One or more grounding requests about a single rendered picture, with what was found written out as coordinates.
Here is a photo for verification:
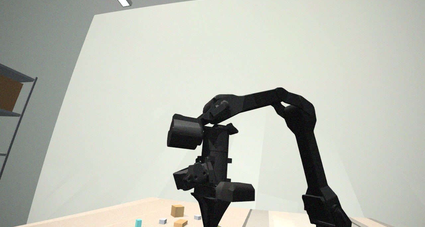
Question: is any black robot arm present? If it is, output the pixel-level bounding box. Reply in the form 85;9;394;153
167;87;352;227

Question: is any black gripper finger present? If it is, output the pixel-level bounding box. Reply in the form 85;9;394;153
191;192;210;227
203;196;231;227

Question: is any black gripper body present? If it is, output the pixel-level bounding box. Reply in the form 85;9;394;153
194;151;255;202

